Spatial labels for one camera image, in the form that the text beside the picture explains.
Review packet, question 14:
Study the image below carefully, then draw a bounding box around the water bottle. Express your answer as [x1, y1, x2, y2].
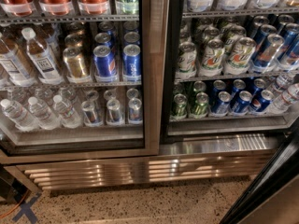
[28, 97, 61, 130]
[1, 99, 39, 132]
[53, 95, 82, 129]

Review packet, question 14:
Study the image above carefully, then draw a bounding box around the blue pepsi can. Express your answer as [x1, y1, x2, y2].
[93, 45, 118, 82]
[210, 91, 231, 117]
[230, 91, 252, 115]
[122, 45, 141, 81]

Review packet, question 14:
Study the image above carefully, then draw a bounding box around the blue Pepsi can lower left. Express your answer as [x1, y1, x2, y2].
[210, 91, 231, 117]

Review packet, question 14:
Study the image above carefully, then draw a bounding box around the front 7up can left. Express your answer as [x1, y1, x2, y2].
[176, 42, 197, 79]

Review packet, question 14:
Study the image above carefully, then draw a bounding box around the orange floor cable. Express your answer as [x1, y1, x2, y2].
[0, 189, 32, 219]

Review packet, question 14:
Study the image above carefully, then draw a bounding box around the blue Pepsi can lower middle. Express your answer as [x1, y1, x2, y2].
[230, 91, 252, 115]

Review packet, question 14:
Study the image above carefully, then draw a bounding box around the green soda can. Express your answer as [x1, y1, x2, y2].
[171, 93, 187, 119]

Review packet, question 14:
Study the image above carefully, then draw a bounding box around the left water bottle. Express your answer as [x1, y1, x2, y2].
[1, 99, 39, 132]

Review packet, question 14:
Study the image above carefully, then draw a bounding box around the tea bottle white cap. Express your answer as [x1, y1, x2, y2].
[21, 27, 63, 84]

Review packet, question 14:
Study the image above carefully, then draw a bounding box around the front right blue Pepsi can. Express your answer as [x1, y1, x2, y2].
[122, 45, 141, 81]

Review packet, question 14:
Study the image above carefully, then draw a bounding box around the right water bottle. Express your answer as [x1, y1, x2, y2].
[53, 95, 82, 129]

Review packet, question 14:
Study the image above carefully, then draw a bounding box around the front left blue Pepsi can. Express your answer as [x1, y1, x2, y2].
[93, 45, 118, 82]

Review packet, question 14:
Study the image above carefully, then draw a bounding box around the fridge glass door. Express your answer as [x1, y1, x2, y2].
[0, 0, 169, 170]
[219, 133, 299, 224]

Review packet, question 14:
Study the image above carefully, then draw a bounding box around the middle water bottle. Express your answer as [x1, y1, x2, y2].
[28, 97, 61, 130]

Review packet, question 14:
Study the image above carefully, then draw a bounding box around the gold soda can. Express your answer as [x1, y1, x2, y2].
[63, 48, 93, 84]

